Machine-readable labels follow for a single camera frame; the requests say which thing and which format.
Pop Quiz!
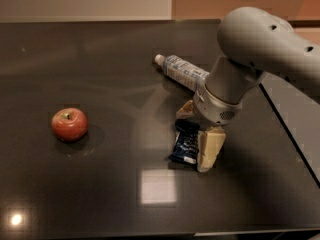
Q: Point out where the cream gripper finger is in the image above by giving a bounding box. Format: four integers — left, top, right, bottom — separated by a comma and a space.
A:
176, 100, 194, 119
197, 126, 226, 173

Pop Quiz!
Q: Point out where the red apple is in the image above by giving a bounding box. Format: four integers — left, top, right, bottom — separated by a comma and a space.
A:
51, 108, 88, 142

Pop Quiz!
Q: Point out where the grey side table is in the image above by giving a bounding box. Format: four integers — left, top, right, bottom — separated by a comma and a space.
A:
262, 74, 320, 183

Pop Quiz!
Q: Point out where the dark blue rxbar wrapper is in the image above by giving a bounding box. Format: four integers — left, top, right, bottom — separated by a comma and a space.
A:
169, 119, 200, 165

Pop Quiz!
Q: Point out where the clear plastic water bottle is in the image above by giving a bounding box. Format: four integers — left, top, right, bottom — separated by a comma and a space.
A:
154, 54, 209, 92

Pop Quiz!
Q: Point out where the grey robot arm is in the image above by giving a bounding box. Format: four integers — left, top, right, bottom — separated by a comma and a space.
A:
186, 7, 320, 172

